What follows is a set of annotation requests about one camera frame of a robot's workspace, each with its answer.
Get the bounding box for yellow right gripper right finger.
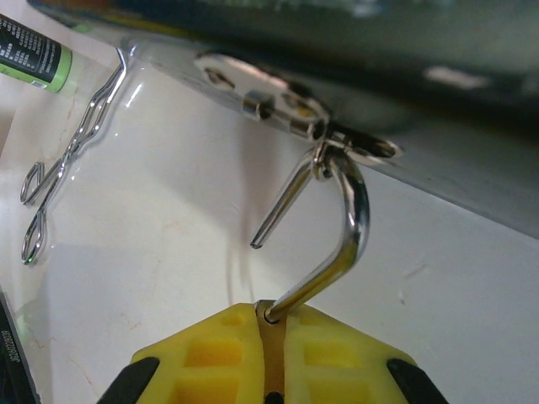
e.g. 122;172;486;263
280;303;450;404

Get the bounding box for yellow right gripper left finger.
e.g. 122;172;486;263
97;302;267;404

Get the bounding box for black device with serial print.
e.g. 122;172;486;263
0;289;44;404

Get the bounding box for silver metal tongs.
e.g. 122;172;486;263
19;35;139;266

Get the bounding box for silver metal hasp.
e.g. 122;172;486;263
195;50;402;181

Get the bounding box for dark grey box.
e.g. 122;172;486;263
25;0;539;237

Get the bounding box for green and black tube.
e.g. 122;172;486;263
0;13;74;94

